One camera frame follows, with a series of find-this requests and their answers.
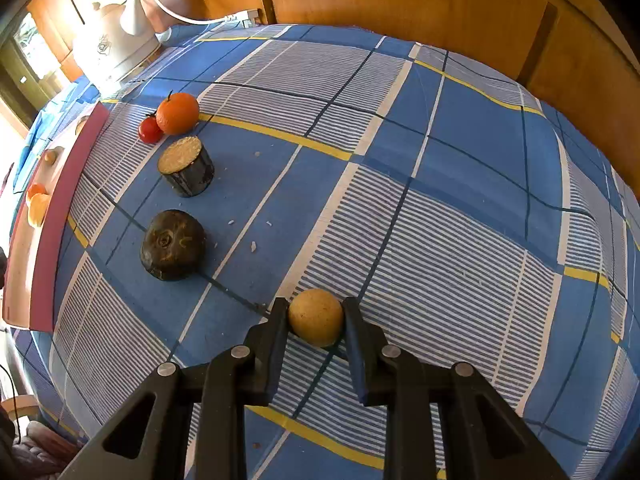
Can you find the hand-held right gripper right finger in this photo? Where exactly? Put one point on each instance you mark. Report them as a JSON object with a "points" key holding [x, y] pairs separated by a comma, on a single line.
{"points": [[352, 350]]}

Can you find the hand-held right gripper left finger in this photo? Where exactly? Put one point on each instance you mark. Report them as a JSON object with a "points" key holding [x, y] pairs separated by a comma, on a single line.
{"points": [[272, 350]]}

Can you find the small pale yellow round fruit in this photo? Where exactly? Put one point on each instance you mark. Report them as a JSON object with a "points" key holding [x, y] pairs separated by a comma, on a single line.
{"points": [[315, 317]]}

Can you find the dark water chestnut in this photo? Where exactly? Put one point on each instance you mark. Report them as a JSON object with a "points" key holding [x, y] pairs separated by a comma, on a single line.
{"points": [[172, 251]]}

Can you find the pink and white tray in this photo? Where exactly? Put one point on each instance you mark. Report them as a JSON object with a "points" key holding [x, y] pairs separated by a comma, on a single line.
{"points": [[55, 240]]}

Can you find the red cherry tomato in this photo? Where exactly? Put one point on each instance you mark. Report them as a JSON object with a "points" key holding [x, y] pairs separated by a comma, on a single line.
{"points": [[150, 130]]}

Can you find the orange with stem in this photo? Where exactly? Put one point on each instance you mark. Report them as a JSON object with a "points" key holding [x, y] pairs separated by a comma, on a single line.
{"points": [[177, 112]]}

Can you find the yellow lemon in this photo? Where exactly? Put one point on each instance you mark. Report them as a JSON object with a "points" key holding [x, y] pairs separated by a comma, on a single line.
{"points": [[39, 210]]}

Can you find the small brown round fruit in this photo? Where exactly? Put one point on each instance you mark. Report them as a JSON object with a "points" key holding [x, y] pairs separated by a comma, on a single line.
{"points": [[53, 156]]}

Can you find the blue plaid tablecloth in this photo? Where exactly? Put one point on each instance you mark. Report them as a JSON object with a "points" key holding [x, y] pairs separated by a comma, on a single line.
{"points": [[450, 210]]}

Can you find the brown cushion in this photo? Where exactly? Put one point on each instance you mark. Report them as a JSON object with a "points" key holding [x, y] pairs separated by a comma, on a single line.
{"points": [[45, 452]]}

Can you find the wooden seat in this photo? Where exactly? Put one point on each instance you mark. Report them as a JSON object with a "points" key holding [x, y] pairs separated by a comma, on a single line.
{"points": [[20, 405]]}

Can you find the white power plug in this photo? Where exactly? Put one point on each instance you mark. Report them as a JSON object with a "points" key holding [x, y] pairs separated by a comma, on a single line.
{"points": [[247, 16]]}

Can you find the white ceramic electric kettle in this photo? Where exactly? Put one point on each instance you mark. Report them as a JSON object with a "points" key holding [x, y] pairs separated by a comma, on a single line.
{"points": [[115, 45]]}

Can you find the wooden glass door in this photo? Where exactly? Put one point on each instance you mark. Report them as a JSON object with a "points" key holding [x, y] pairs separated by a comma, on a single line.
{"points": [[20, 75]]}

